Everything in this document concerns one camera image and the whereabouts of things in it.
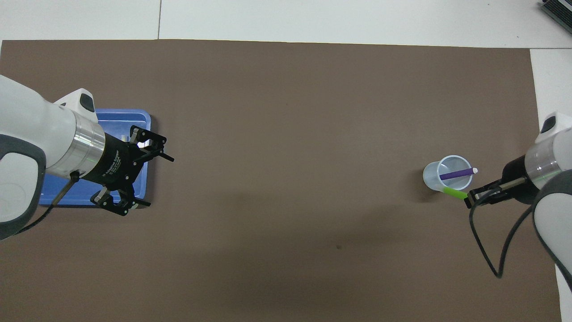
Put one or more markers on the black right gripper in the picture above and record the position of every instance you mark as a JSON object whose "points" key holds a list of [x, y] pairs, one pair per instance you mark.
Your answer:
{"points": [[518, 181]]}

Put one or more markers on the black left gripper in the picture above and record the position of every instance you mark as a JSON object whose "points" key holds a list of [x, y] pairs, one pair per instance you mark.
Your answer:
{"points": [[114, 165]]}

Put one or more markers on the green pen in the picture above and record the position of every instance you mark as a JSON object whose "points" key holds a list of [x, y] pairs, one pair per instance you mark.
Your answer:
{"points": [[453, 192]]}

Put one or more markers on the purple pen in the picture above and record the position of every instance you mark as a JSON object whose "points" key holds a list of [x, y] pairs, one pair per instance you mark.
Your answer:
{"points": [[456, 174]]}

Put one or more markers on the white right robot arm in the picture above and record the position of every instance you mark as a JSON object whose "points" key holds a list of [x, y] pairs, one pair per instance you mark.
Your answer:
{"points": [[564, 147]]}

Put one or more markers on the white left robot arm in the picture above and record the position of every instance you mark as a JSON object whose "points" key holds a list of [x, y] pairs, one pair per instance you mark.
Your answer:
{"points": [[35, 129]]}

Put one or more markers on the blue plastic tray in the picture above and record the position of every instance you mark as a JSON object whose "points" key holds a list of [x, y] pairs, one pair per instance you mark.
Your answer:
{"points": [[120, 120]]}

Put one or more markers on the translucent plastic cup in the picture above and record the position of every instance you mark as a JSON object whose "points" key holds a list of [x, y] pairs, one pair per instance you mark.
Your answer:
{"points": [[431, 176]]}

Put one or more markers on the brown table mat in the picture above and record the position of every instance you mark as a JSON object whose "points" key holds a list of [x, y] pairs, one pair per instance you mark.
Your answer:
{"points": [[286, 112]]}

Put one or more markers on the dark ridged device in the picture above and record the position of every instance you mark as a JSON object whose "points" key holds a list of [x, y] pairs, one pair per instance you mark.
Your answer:
{"points": [[558, 11]]}

